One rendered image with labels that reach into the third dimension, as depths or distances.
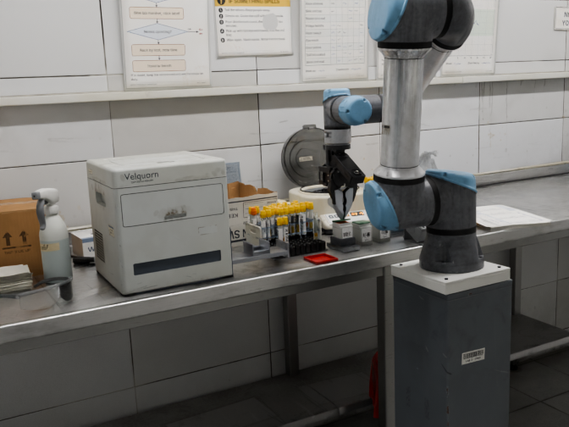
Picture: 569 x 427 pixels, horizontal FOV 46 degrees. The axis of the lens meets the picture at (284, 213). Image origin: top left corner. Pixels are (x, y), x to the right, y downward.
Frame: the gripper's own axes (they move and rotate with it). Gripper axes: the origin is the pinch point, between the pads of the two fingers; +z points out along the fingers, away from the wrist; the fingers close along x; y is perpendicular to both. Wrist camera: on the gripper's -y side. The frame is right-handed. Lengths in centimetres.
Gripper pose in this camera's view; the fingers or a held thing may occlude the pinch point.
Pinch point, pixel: (343, 215)
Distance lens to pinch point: 191.2
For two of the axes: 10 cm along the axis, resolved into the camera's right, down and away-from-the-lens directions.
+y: -4.8, -1.5, 8.7
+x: -8.8, 1.3, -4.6
